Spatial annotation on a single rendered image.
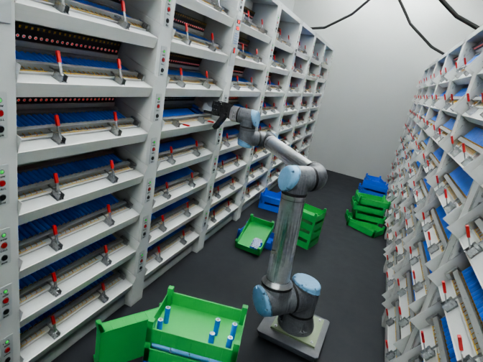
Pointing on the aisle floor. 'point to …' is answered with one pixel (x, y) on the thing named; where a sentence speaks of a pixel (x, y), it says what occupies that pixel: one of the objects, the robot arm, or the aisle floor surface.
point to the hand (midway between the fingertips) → (200, 110)
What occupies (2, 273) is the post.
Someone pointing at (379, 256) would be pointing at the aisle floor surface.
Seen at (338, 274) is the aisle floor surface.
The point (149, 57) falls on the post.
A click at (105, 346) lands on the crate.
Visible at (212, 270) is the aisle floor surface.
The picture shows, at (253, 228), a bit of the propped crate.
